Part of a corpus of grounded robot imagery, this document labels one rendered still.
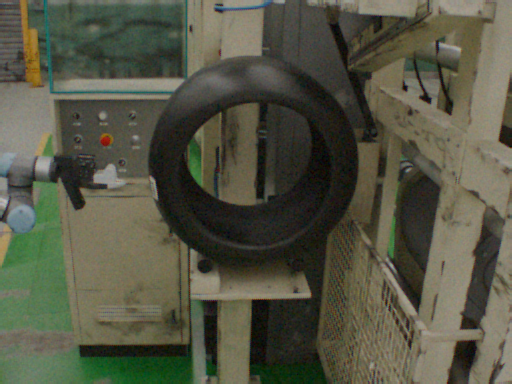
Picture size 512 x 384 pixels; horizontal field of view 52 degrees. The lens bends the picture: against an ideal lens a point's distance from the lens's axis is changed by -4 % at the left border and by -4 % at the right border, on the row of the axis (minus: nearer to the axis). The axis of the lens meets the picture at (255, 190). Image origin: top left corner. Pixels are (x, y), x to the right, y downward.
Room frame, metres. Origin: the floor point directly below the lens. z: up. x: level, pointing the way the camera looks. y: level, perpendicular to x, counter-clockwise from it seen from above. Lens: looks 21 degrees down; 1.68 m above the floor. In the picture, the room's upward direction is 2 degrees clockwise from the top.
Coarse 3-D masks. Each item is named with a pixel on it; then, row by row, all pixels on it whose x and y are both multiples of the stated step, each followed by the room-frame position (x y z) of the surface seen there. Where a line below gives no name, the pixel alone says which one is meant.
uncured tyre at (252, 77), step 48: (192, 96) 1.39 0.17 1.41; (240, 96) 1.37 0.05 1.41; (288, 96) 1.39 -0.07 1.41; (336, 144) 1.40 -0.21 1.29; (192, 192) 1.64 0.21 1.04; (288, 192) 1.69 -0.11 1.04; (336, 192) 1.40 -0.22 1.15; (192, 240) 1.36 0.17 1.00; (240, 240) 1.56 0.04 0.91; (288, 240) 1.38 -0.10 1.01
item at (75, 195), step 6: (66, 180) 1.43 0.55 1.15; (66, 186) 1.43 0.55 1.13; (72, 186) 1.43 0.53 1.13; (72, 192) 1.43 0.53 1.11; (78, 192) 1.45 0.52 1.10; (72, 198) 1.43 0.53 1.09; (78, 198) 1.43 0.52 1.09; (72, 204) 1.43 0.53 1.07; (78, 204) 1.43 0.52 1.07; (84, 204) 1.45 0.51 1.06
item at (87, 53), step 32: (64, 0) 2.08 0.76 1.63; (96, 0) 2.10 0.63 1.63; (128, 0) 2.11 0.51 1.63; (160, 0) 2.12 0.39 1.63; (64, 32) 2.08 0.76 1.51; (96, 32) 2.10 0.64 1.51; (128, 32) 2.11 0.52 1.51; (160, 32) 2.12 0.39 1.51; (64, 64) 2.08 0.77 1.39; (96, 64) 2.10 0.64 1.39; (128, 64) 2.11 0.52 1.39; (160, 64) 2.12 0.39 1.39
